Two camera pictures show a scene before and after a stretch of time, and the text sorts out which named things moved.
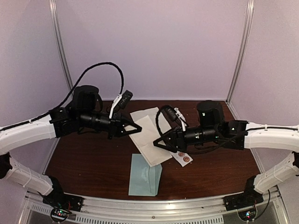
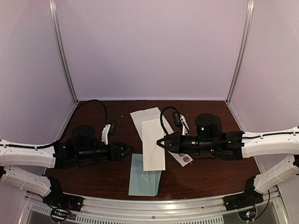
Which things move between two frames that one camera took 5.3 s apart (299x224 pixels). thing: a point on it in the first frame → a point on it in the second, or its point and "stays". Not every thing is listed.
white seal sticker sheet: x=182 y=158 stays
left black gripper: x=117 y=125 → x=117 y=156
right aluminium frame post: x=250 y=9 stays
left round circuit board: x=60 y=214 stays
